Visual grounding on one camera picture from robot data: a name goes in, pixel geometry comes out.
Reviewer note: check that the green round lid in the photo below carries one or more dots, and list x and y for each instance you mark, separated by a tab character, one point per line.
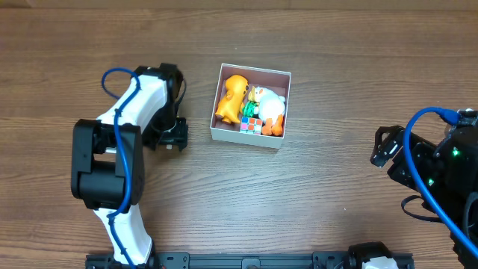
250	109

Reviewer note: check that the orange dinosaur toy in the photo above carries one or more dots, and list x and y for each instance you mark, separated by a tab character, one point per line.
232	103

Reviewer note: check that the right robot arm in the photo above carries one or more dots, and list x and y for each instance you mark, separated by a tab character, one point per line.
449	169

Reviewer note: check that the white plush duck toy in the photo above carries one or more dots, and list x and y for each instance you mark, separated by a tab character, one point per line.
270	109

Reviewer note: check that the multicoloured puzzle cube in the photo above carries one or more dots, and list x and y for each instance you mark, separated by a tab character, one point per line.
251	125

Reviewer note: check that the white cardboard box maroon inside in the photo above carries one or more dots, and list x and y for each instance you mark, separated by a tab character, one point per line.
277	81

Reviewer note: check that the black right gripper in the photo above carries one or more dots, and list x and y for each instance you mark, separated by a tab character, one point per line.
396	152

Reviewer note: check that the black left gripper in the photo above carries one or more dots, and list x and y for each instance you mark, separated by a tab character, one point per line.
178	134

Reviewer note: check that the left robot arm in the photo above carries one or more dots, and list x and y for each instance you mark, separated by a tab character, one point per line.
108	171

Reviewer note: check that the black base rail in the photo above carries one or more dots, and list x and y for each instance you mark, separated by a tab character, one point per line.
366	255

